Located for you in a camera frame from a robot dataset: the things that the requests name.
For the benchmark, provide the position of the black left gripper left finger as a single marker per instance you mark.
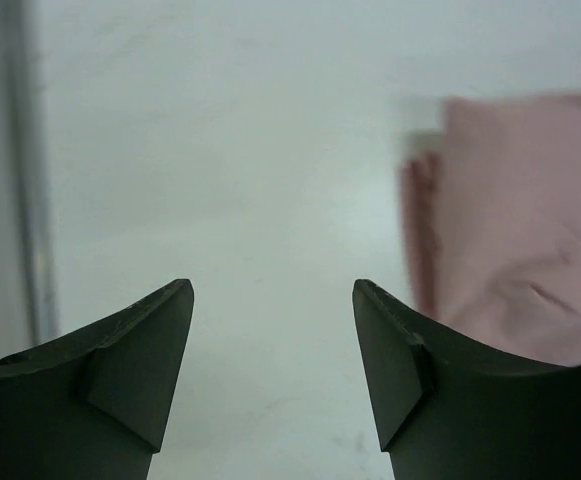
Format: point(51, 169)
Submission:
point(95, 403)

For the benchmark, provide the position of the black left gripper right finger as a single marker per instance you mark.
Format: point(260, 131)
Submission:
point(448, 407)

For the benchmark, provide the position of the aluminium table edge rail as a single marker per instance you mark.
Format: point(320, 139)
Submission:
point(29, 168)

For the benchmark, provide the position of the pink trousers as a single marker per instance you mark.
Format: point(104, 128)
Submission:
point(491, 205)

